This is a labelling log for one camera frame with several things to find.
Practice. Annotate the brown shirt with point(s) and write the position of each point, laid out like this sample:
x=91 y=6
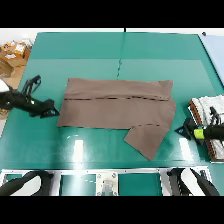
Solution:
x=113 y=106

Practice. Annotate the silver frame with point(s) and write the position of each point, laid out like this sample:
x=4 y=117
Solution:
x=106 y=186

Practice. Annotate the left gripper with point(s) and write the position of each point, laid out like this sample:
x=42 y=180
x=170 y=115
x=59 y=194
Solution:
x=45 y=108

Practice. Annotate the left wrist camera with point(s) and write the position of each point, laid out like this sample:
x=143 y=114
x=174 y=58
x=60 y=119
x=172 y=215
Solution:
x=30 y=83

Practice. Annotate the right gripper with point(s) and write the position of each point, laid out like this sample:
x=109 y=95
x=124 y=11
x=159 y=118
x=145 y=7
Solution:
x=188 y=130

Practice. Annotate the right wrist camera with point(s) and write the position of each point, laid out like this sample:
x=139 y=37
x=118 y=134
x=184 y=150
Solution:
x=215 y=115

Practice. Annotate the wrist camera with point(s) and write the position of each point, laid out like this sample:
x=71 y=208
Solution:
x=30 y=83
x=215 y=115

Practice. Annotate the brown cardboard box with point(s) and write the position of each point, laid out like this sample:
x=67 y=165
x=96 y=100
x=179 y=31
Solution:
x=15 y=53

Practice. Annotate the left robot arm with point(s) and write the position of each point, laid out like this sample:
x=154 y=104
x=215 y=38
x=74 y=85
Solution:
x=13 y=99

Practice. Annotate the white garment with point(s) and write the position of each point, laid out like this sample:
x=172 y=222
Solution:
x=208 y=106

